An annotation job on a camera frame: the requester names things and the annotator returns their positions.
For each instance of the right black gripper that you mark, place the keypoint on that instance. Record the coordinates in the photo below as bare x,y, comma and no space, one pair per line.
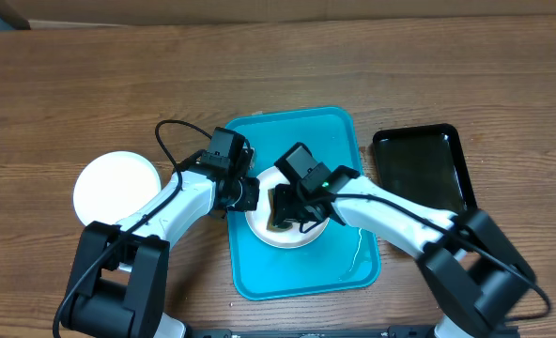
290,196

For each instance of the black plastic tray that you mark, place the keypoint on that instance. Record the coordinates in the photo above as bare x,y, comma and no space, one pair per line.
425,165

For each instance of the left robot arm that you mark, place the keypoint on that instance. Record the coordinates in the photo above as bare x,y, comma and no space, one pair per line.
117,284

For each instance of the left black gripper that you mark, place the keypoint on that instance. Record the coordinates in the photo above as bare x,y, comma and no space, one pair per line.
250,201

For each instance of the white plate red stain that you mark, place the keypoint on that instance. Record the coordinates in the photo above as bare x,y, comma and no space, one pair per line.
259,219

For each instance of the white plate blue rim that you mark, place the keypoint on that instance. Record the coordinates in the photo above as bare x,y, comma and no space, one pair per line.
114,186

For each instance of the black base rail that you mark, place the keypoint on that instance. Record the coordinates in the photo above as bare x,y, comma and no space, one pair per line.
421,331

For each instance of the yellow green sponge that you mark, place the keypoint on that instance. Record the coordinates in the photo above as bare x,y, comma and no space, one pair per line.
279,198

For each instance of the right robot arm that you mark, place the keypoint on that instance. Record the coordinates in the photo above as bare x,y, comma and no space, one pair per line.
476,275

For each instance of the teal plastic tray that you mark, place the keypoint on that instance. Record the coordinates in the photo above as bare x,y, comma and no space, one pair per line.
342,257

